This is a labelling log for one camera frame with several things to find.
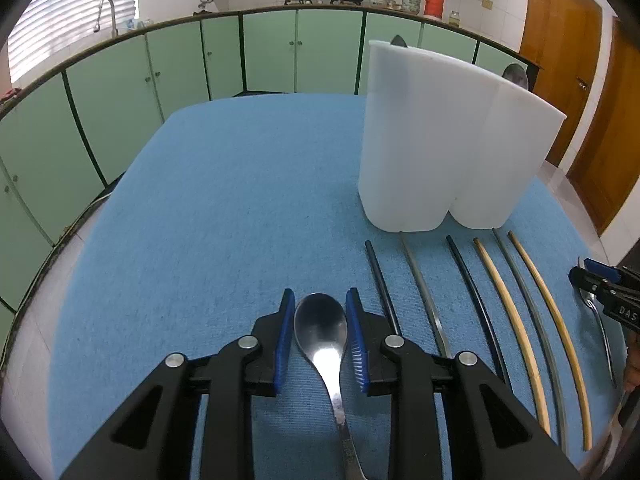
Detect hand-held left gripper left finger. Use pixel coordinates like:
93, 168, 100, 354
59, 288, 296, 480

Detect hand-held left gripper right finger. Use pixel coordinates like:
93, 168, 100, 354
345, 287, 583, 480

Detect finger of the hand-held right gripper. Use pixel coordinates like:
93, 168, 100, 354
584, 258, 640, 287
569, 267, 612, 307

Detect wooden chopstick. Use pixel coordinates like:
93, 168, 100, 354
508, 231, 593, 452
474, 238, 552, 437

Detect black chopstick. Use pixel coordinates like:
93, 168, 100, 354
446, 235, 512, 391
365, 241, 402, 337

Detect grey metal chopstick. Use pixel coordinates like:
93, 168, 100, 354
400, 231, 452, 359
492, 228, 570, 453

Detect white plastic utensil holder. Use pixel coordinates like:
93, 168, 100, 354
357, 39, 567, 233

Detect person's right hand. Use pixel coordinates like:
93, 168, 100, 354
624, 332, 640, 392

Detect wooden door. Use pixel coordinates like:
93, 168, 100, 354
520, 0, 603, 168
567, 17, 640, 233

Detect blue tablecloth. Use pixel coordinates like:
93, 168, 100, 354
47, 92, 628, 480

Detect green lower kitchen cabinets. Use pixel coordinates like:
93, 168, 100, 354
0, 7, 543, 331

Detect steel kitchen faucet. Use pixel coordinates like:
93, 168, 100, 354
95, 0, 119, 37

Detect white window blind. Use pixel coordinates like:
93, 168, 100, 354
7, 0, 137, 88

